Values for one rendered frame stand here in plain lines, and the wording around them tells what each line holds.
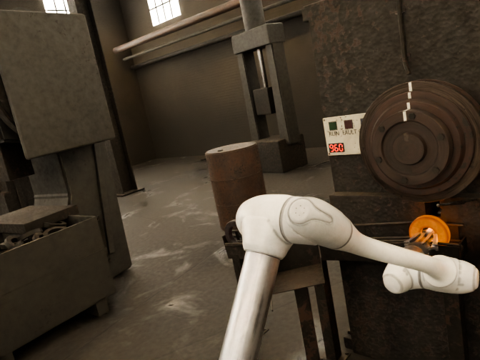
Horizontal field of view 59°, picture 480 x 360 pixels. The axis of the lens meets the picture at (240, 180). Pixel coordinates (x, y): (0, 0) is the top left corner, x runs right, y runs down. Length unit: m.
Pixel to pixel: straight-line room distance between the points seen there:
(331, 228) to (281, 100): 6.03
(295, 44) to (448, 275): 8.07
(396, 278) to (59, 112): 2.75
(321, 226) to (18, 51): 2.80
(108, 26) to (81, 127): 9.52
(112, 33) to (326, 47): 11.24
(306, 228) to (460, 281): 0.61
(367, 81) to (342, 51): 0.17
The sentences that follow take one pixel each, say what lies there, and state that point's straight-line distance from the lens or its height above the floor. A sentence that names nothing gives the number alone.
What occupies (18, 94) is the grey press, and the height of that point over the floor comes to 1.71.
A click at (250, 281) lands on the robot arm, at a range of 1.18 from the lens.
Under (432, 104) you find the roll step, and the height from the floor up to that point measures 1.26.
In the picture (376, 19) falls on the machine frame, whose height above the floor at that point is 1.61.
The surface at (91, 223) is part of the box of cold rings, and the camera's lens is 3.38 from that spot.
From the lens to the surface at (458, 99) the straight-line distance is 1.70.
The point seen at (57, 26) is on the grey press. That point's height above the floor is 2.19.
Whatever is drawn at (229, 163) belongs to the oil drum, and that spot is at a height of 0.75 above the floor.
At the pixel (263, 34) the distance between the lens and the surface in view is 7.15.
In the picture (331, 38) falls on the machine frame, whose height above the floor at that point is 1.59.
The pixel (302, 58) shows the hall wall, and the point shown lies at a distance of 9.18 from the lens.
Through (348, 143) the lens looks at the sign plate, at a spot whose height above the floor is 1.11.
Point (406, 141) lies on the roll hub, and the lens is 1.67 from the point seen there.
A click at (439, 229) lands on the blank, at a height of 0.76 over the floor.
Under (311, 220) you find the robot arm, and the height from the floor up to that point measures 1.09.
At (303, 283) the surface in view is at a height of 0.60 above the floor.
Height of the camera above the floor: 1.43
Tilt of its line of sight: 11 degrees down
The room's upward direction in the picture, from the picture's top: 11 degrees counter-clockwise
